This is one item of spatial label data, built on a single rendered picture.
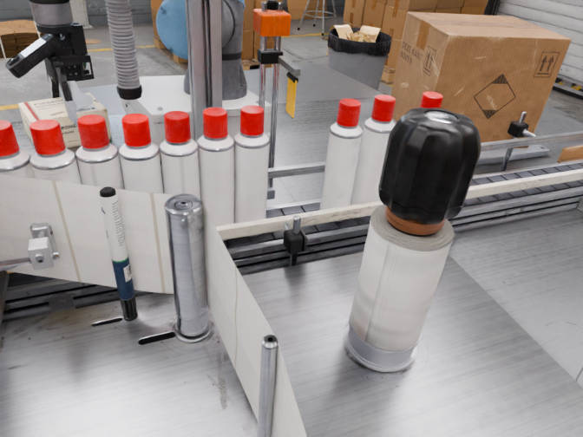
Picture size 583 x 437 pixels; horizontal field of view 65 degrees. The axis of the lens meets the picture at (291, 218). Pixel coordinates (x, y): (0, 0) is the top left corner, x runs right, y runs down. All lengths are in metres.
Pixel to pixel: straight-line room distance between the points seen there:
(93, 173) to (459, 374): 0.51
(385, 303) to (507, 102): 0.82
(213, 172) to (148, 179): 0.09
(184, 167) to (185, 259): 0.18
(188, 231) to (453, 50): 0.79
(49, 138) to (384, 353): 0.47
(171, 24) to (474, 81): 0.67
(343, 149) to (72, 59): 0.66
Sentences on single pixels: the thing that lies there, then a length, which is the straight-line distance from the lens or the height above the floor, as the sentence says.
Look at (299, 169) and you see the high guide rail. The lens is 0.76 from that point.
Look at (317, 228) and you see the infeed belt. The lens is 0.76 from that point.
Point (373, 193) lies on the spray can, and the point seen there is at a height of 0.92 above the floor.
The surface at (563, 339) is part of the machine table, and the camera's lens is 0.79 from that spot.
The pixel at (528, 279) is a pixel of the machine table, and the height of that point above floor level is 0.83.
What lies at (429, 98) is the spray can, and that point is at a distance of 0.78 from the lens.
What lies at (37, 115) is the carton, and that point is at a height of 0.91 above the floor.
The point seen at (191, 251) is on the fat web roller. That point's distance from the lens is 0.48.
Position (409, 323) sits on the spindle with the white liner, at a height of 0.96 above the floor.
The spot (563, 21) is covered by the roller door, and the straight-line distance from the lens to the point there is 5.29.
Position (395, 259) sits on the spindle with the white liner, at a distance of 0.46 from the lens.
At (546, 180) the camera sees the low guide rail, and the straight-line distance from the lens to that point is 1.04.
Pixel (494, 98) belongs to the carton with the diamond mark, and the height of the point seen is 0.98.
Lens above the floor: 1.32
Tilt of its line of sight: 35 degrees down
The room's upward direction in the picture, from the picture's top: 5 degrees clockwise
